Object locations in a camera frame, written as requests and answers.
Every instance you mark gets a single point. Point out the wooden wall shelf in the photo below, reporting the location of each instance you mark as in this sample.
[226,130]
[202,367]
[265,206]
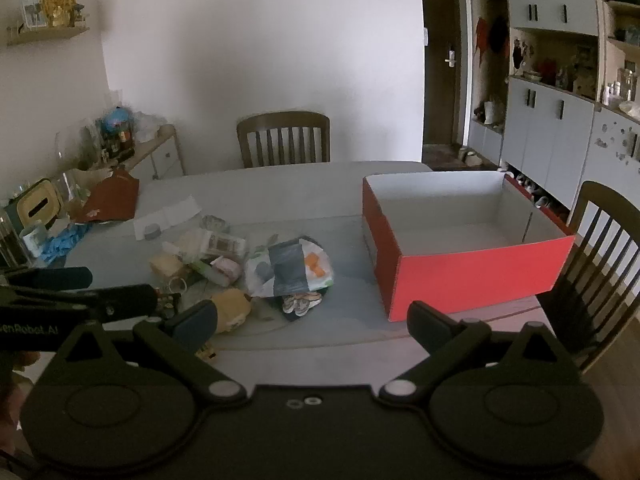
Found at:
[47,35]

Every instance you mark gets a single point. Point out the white wall cabinet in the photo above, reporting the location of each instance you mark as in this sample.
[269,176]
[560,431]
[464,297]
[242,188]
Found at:
[555,85]

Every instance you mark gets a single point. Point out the beige tissue box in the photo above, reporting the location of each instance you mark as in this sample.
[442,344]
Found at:
[35,205]

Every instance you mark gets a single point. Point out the crumpled white bag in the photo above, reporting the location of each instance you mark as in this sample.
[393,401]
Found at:
[149,126]

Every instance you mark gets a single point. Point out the red cardboard box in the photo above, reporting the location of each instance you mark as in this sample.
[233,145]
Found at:
[475,270]

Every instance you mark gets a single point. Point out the white plastic bag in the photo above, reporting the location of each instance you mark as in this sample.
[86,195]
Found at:
[292,267]

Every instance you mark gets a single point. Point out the blue round toy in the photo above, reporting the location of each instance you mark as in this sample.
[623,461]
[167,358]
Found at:
[117,120]

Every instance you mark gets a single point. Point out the green and white tube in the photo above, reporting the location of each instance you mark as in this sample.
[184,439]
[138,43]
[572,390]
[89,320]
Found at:
[205,270]

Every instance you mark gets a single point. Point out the dark wooden door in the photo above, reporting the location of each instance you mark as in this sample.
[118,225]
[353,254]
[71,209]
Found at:
[440,60]

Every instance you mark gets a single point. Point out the white sideboard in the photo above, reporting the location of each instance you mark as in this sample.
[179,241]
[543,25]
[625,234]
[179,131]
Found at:
[160,155]

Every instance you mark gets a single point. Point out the gold tree ornament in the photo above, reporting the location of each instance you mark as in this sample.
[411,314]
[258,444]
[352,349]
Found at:
[61,2]

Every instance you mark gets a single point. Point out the white paper sheet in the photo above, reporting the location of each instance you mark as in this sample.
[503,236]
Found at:
[170,215]

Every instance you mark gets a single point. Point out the pink snack packet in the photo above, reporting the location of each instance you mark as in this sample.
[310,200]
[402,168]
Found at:
[226,270]

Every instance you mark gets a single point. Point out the blue plastic gloves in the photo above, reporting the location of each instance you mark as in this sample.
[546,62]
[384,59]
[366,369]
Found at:
[62,242]

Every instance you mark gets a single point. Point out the wooden chair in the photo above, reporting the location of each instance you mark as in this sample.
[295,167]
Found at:
[600,260]
[282,135]

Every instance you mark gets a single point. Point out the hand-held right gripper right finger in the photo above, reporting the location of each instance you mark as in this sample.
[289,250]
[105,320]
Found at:
[429,322]

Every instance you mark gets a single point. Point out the yellow plush toy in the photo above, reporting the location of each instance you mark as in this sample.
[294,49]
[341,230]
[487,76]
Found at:
[231,310]

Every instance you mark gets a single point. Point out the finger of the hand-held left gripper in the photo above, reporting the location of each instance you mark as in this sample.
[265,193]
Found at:
[125,300]
[55,278]

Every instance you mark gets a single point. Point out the small picture frame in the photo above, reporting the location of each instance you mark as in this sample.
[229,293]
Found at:
[34,14]

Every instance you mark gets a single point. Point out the cartoon face plush toy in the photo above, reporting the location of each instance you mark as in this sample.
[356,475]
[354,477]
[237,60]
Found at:
[300,305]

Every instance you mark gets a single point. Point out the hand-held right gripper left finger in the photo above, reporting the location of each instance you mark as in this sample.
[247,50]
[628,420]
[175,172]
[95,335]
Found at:
[196,322]

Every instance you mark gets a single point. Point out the clear packet with label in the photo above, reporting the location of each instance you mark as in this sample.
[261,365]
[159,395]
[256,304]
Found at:
[222,242]

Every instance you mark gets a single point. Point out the brown paper bag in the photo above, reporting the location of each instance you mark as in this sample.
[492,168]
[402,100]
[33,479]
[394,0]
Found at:
[112,197]

